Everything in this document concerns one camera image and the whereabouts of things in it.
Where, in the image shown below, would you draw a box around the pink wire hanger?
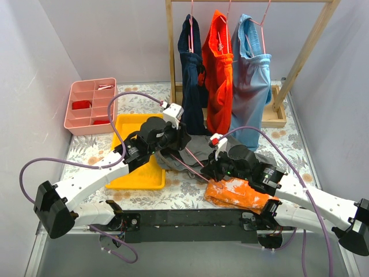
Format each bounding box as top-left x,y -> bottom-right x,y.
170,147 -> 224,190

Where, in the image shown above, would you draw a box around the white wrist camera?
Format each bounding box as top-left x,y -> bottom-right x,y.
160,101 -> 184,130
209,133 -> 228,160

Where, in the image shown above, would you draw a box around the white red cloth back compartment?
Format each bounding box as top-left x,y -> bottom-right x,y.
97,85 -> 114,91

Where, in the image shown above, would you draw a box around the grey shorts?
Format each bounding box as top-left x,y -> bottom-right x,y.
155,133 -> 277,183

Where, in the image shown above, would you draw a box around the pink divided organizer box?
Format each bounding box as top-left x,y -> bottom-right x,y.
64,77 -> 118,136

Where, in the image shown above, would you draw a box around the pink hanger with navy shorts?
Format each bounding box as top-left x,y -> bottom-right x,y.
188,0 -> 194,53

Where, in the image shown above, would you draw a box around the navy blue shorts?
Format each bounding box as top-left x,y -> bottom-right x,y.
178,15 -> 211,136

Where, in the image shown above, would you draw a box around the pink hanger with red shorts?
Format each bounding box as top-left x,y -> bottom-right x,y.
217,0 -> 232,67

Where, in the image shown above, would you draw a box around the light blue shorts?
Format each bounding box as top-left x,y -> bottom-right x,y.
225,13 -> 272,152

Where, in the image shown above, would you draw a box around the red cloth front compartment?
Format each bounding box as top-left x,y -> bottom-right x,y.
93,120 -> 110,125

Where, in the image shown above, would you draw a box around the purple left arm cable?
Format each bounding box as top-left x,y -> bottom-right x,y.
18,91 -> 170,264

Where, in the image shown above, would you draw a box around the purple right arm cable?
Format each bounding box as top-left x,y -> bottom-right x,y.
221,125 -> 335,277

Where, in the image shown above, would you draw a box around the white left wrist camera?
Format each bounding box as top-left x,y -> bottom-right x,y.
160,101 -> 184,130

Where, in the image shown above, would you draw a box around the pink hanger with blue shorts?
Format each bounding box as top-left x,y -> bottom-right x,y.
242,1 -> 271,57

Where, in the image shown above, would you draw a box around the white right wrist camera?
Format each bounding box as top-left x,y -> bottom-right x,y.
209,133 -> 228,160

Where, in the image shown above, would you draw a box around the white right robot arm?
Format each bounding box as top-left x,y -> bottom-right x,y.
201,145 -> 368,256

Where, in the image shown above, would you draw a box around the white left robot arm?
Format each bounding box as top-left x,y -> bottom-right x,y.
34,117 -> 191,239

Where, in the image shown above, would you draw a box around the wooden clothes rack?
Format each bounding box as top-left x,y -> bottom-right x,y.
165,0 -> 340,128

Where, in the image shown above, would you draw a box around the yellow plastic tray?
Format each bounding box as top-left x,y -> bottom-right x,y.
106,114 -> 165,190

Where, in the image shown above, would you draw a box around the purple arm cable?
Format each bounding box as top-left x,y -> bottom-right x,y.
221,125 -> 335,277
18,91 -> 170,264

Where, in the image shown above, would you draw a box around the red orange shorts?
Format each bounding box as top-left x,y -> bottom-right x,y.
202,10 -> 234,134

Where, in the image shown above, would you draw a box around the red folded cloth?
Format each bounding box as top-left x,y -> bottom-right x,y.
71,100 -> 92,110

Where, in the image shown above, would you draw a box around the orange white folded shorts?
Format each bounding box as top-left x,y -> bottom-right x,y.
204,178 -> 279,215

